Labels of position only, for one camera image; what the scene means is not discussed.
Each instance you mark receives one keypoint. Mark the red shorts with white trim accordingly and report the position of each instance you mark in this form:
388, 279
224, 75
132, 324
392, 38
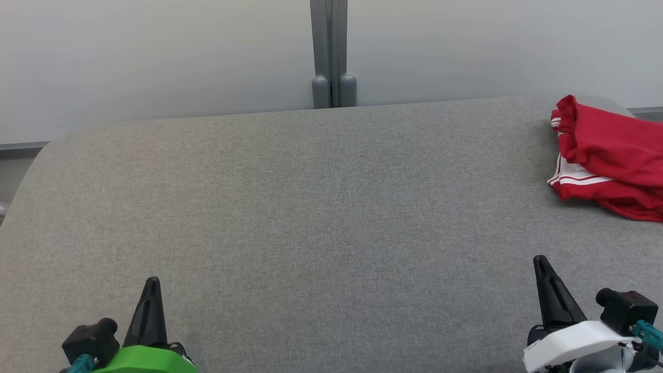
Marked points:
611, 140

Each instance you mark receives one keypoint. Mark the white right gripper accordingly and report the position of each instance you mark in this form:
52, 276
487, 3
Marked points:
564, 344

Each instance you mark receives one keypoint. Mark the red Bulls 23 jersey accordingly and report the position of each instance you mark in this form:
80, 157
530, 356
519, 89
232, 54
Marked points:
621, 199

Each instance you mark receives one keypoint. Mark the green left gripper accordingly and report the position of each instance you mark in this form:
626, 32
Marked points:
150, 362

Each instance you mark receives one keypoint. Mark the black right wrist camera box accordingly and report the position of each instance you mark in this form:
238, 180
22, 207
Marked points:
624, 311

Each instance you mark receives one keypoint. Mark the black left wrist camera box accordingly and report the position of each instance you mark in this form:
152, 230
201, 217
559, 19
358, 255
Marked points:
90, 342

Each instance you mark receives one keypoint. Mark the grey partition post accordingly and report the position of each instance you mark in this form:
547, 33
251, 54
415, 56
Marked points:
331, 52

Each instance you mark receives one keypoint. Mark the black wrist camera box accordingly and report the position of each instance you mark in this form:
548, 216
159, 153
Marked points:
624, 311
90, 342

